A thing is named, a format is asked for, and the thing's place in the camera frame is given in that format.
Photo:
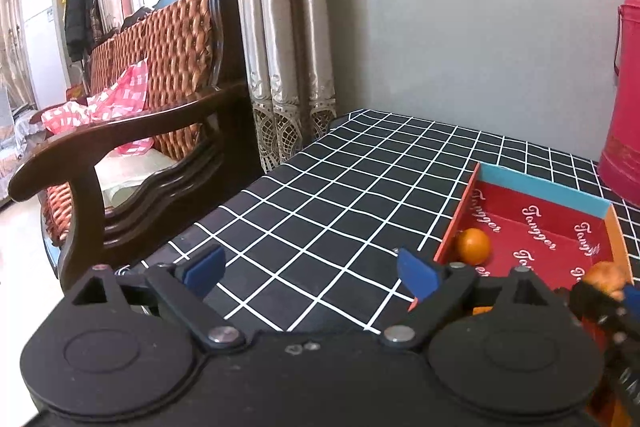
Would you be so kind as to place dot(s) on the red cardboard box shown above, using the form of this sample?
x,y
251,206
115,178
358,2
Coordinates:
x,y
540,227

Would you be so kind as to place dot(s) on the patterned bedding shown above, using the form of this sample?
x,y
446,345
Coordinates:
x,y
20,142

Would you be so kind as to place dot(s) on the dark wooden sofa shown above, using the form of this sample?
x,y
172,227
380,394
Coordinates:
x,y
165,117

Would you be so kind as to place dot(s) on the red checked cloth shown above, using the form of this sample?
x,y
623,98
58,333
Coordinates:
x,y
125,92

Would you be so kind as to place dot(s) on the white standing appliance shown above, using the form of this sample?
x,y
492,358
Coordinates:
x,y
45,57

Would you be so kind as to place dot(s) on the black checked tablecloth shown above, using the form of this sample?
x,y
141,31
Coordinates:
x,y
325,207

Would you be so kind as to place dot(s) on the beige satin curtain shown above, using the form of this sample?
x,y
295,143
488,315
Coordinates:
x,y
280,32

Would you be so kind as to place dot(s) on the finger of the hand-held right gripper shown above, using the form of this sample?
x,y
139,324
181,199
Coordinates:
x,y
632,296
592,304

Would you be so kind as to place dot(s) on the orange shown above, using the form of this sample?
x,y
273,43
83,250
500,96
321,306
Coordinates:
x,y
472,246

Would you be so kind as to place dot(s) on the cream seat pad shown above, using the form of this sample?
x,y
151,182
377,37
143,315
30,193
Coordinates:
x,y
130,172

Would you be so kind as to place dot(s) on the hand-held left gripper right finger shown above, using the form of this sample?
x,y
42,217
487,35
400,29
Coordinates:
x,y
417,274

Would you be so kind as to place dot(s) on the orange fruit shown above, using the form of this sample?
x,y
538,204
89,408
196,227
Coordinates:
x,y
602,278

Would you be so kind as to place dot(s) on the orange woven sofa mat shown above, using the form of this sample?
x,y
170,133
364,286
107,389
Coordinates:
x,y
175,47

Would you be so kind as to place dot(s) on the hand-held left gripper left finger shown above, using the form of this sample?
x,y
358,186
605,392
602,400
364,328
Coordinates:
x,y
205,269

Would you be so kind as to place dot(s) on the red thermos flask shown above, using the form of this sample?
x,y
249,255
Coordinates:
x,y
625,132

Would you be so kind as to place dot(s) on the black coat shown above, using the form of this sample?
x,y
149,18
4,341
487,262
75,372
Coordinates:
x,y
80,12

